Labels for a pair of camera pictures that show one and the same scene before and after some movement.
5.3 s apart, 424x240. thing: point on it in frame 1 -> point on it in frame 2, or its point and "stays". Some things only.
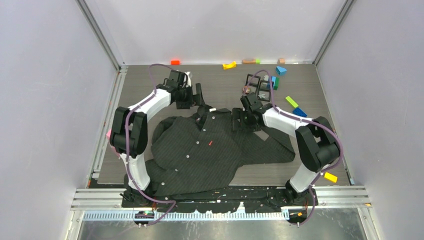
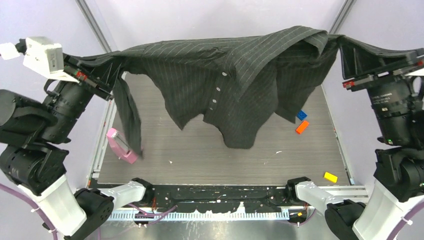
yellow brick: x=330 y=177 stays
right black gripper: x=238 y=113 -> x=364 y=62
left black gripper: x=185 y=105 -> x=102 y=75
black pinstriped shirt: x=200 y=154 -> x=237 y=86
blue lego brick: x=299 y=112 stays
